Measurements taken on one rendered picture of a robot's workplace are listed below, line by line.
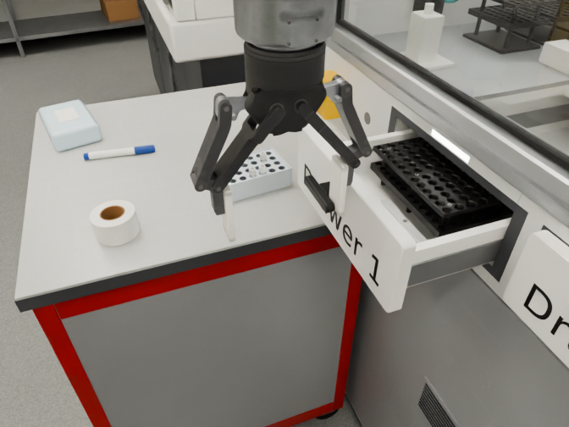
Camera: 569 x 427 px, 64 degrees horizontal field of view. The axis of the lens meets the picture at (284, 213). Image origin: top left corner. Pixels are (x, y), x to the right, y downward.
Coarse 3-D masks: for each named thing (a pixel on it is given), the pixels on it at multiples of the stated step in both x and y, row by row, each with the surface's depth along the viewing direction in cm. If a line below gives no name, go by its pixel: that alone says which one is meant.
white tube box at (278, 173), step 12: (252, 156) 86; (276, 156) 86; (240, 168) 83; (276, 168) 83; (288, 168) 83; (240, 180) 80; (252, 180) 80; (264, 180) 81; (276, 180) 83; (288, 180) 84; (240, 192) 80; (252, 192) 82; (264, 192) 83
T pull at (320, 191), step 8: (312, 176) 60; (312, 184) 59; (320, 184) 59; (328, 184) 59; (312, 192) 58; (320, 192) 57; (328, 192) 57; (320, 200) 56; (328, 200) 56; (328, 208) 55
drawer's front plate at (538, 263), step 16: (528, 240) 50; (544, 240) 48; (560, 240) 48; (528, 256) 50; (544, 256) 48; (560, 256) 46; (528, 272) 51; (544, 272) 49; (560, 272) 47; (512, 288) 54; (528, 288) 51; (544, 288) 49; (560, 288) 47; (512, 304) 54; (528, 304) 52; (544, 304) 50; (560, 304) 48; (528, 320) 52; (544, 320) 50; (544, 336) 50; (560, 336) 48; (560, 352) 49
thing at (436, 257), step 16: (368, 160) 73; (368, 176) 74; (384, 192) 70; (400, 208) 67; (416, 224) 64; (496, 224) 55; (432, 240) 53; (448, 240) 53; (464, 240) 54; (480, 240) 55; (496, 240) 56; (416, 256) 52; (432, 256) 53; (448, 256) 54; (464, 256) 55; (480, 256) 56; (416, 272) 53; (432, 272) 55; (448, 272) 56
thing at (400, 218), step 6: (384, 204) 66; (390, 204) 66; (390, 210) 65; (396, 210) 65; (396, 216) 64; (402, 216) 64; (402, 222) 63; (408, 222) 63; (408, 228) 62; (414, 228) 62; (414, 234) 61; (420, 234) 61; (420, 240) 60; (426, 240) 60
